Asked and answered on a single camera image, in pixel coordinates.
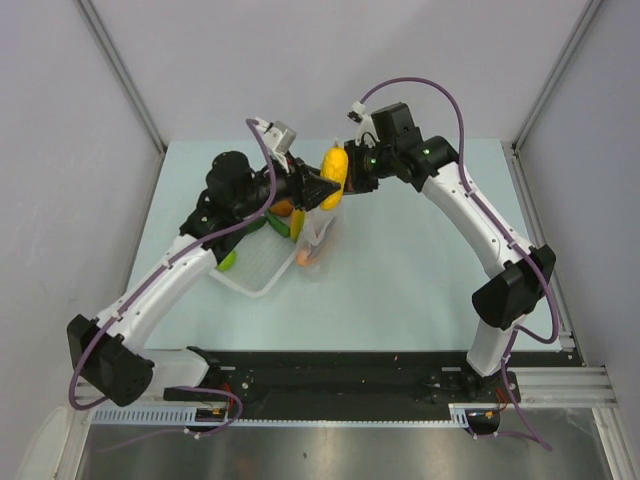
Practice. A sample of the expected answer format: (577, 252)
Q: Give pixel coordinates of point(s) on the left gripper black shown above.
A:
(304, 184)

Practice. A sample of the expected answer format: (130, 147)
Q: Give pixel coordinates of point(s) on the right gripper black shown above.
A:
(355, 183)

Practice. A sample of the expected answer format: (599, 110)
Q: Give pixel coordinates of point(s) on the yellow corn cob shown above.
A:
(334, 168)

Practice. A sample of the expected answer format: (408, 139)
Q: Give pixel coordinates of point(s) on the yellow green mango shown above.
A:
(297, 219)

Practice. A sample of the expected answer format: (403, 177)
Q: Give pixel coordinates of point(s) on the clear zip top bag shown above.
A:
(315, 222)

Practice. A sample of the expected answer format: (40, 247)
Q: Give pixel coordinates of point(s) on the green chili pepper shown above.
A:
(278, 225)

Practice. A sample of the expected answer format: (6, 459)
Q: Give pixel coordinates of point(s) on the orange red papaya slice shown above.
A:
(310, 255)

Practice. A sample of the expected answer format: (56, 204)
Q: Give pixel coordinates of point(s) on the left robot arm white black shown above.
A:
(105, 350)

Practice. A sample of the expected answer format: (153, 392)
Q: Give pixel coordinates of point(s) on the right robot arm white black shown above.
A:
(389, 144)

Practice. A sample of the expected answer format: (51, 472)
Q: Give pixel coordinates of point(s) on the white plastic basket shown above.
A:
(261, 258)

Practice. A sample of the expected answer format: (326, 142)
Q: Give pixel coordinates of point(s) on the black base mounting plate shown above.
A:
(367, 408)

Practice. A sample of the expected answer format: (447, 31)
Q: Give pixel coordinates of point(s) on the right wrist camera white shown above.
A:
(365, 130)

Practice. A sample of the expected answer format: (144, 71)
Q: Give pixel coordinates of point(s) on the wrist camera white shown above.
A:
(278, 138)
(365, 130)

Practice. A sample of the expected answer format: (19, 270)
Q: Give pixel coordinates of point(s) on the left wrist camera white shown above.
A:
(278, 138)

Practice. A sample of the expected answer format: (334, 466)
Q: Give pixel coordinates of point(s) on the white slotted cable duct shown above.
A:
(177, 416)

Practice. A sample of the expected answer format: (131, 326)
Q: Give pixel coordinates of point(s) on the aluminium frame rail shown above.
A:
(560, 385)

